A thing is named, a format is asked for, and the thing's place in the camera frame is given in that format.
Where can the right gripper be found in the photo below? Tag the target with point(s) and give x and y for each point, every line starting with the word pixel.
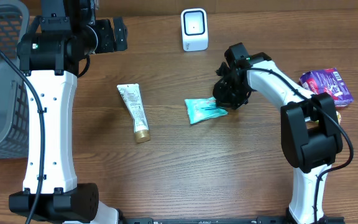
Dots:
pixel 226 102

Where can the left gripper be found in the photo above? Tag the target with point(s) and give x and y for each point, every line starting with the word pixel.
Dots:
pixel 110 43

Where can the teal tissue pack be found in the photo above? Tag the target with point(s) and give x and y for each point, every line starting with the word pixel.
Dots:
pixel 202 109

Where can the white tube gold cap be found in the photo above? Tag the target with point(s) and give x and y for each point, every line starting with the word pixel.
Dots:
pixel 131 96

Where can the red purple liner pack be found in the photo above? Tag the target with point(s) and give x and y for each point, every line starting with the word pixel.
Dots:
pixel 329 81

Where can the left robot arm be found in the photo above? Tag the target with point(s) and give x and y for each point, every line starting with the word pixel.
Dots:
pixel 49 53

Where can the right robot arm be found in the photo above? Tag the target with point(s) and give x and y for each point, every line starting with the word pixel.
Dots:
pixel 310 133

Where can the white barcode scanner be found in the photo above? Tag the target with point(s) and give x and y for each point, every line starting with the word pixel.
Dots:
pixel 194 29

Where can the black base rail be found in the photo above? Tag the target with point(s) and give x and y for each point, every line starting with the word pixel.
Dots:
pixel 258 220

